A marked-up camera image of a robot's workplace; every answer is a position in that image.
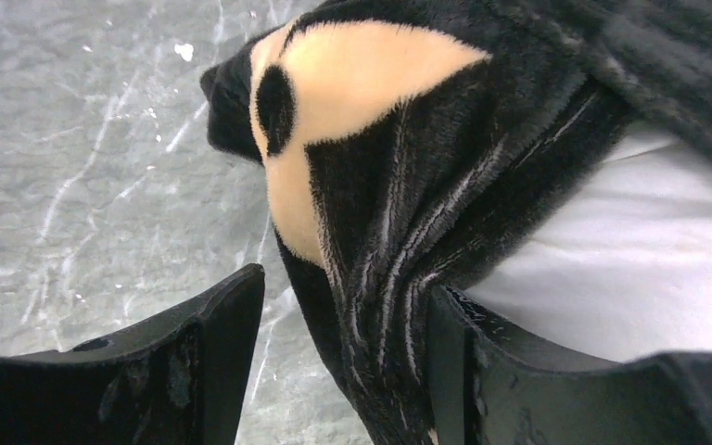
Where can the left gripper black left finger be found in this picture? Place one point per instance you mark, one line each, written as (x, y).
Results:
(178, 377)

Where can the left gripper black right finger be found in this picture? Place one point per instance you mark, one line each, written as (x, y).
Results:
(493, 382)

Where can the white pillow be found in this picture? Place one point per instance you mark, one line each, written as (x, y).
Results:
(624, 268)

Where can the black pillowcase with beige flowers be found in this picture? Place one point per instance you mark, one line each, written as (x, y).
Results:
(410, 145)

